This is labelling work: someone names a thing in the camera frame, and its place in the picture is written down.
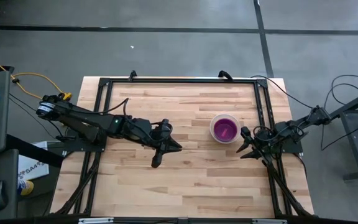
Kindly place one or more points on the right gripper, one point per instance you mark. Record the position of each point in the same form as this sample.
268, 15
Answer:
259, 144

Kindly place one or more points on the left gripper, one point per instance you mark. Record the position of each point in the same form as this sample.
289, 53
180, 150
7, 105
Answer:
151, 133

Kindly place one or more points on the purple translucent bowl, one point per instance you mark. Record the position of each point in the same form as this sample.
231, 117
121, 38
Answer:
225, 129

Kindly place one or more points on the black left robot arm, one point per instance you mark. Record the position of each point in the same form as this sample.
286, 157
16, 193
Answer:
85, 121

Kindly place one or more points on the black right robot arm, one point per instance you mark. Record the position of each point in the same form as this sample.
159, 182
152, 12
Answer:
291, 130

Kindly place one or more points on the white bowl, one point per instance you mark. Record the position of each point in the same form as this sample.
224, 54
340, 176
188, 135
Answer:
212, 132

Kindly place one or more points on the black metal side table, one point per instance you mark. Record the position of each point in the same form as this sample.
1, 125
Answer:
354, 146

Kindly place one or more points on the black diagonal beam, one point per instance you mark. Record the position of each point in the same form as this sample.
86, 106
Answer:
33, 151

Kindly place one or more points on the white printed box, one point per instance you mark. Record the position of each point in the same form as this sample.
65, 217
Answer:
31, 169

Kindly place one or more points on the yellow blue white packet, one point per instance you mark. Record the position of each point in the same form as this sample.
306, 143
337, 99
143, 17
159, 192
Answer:
26, 188

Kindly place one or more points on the dark grey desk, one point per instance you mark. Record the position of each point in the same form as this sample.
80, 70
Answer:
11, 174

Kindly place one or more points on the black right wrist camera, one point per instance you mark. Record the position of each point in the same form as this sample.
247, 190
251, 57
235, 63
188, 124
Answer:
245, 132

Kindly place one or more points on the black aluminium table frame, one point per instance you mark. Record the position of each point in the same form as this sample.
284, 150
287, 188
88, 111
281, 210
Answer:
182, 81

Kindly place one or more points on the silver frame bracket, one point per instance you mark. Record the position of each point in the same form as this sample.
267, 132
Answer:
95, 221
269, 221

